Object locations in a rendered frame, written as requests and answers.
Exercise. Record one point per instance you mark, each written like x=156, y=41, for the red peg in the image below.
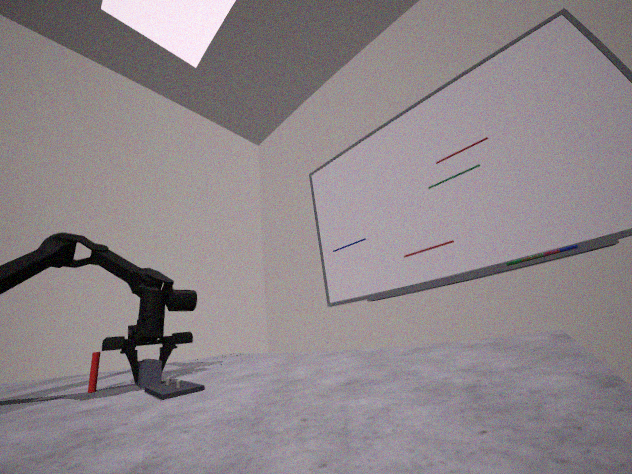
x=94, y=372

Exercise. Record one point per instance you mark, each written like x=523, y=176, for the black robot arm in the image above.
x=58, y=250

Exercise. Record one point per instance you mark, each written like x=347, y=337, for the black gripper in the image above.
x=150, y=325

